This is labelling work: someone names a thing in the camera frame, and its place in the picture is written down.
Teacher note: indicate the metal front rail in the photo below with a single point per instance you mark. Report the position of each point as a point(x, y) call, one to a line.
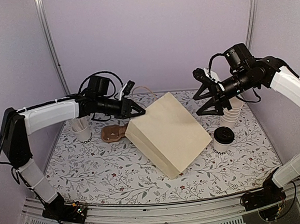
point(222, 210)

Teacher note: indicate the white paper coffee cup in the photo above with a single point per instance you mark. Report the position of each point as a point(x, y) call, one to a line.
point(220, 148)

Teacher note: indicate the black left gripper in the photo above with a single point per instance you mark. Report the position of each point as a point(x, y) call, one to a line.
point(127, 107)

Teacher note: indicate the brown cardboard cup carrier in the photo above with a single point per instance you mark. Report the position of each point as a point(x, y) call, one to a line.
point(113, 133)

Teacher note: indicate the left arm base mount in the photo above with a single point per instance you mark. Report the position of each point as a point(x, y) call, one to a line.
point(65, 212)

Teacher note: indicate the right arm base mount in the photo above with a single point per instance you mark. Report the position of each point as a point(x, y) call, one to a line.
point(268, 201)

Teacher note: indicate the cream paper bag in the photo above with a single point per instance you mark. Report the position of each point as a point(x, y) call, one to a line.
point(168, 135)

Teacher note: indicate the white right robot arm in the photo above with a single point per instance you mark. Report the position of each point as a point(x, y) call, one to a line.
point(249, 72)

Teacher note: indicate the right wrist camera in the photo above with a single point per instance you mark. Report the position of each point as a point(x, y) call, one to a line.
point(205, 76)

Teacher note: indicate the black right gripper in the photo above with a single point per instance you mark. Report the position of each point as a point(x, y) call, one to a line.
point(217, 100)

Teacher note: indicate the left aluminium frame post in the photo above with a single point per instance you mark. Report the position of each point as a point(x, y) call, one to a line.
point(50, 44)

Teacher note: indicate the stack of white paper cups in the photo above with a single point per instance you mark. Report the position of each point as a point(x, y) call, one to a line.
point(230, 117)

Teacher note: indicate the cup of white straws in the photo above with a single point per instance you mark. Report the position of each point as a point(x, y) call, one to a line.
point(80, 128)

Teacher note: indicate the black plastic cup lid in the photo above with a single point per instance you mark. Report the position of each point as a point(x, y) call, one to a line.
point(224, 135)

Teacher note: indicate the aluminium frame post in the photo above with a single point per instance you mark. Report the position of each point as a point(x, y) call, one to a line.
point(251, 22)
point(50, 44)

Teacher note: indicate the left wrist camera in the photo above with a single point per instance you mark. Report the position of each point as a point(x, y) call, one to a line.
point(125, 90)

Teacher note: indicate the right aluminium frame post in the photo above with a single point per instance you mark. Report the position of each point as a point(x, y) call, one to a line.
point(251, 22)

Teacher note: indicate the floral patterned table mat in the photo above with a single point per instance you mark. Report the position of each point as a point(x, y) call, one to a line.
point(118, 173)

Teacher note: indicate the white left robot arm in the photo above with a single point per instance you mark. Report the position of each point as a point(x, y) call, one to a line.
point(17, 125)

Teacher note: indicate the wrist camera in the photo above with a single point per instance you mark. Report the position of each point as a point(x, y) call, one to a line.
point(205, 76)
point(125, 90)

